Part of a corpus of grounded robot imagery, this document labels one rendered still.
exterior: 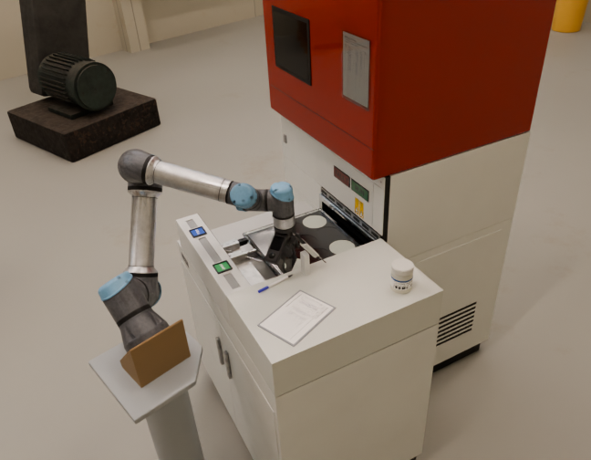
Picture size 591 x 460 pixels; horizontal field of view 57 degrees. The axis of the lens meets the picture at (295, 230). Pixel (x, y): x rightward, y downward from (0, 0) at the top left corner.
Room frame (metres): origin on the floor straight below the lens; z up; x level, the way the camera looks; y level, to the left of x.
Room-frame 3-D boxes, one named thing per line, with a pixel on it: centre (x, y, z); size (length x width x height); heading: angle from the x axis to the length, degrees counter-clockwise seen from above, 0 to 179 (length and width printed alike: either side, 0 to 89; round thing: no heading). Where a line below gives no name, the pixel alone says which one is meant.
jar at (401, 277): (1.38, -0.34, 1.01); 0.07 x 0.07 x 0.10
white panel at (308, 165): (2.04, -0.15, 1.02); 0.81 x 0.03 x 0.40; 26
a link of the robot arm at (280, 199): (1.58, 0.04, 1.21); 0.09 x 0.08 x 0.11; 82
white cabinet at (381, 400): (1.65, 0.03, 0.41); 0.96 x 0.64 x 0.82; 26
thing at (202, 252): (1.67, 0.32, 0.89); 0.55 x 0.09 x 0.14; 26
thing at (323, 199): (1.87, -0.21, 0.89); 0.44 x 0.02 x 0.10; 26
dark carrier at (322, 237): (1.77, -0.03, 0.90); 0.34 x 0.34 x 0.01; 26
